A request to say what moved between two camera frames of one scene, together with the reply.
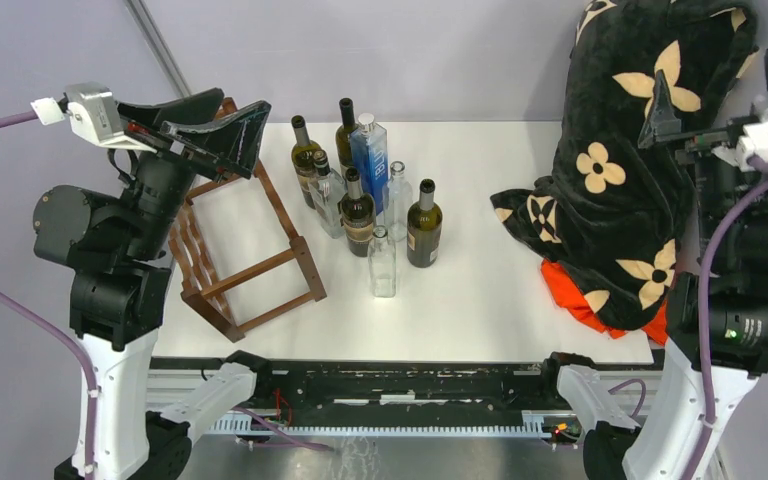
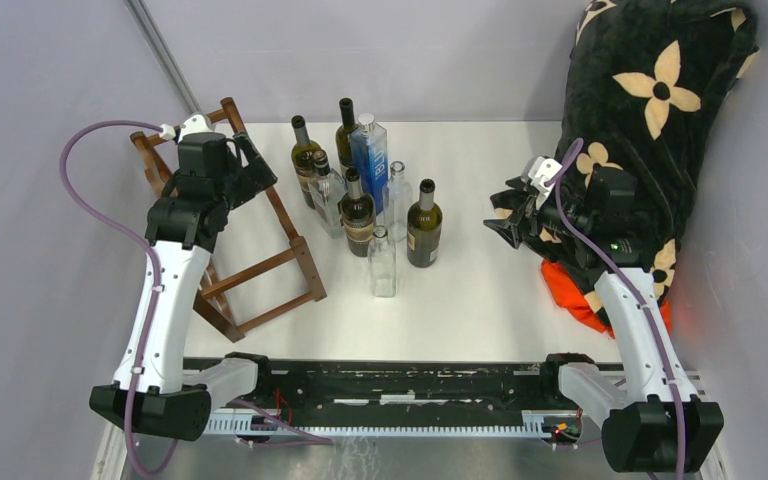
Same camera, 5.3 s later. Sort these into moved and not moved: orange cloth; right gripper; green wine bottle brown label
Moved: right gripper
Not moved: orange cloth; green wine bottle brown label
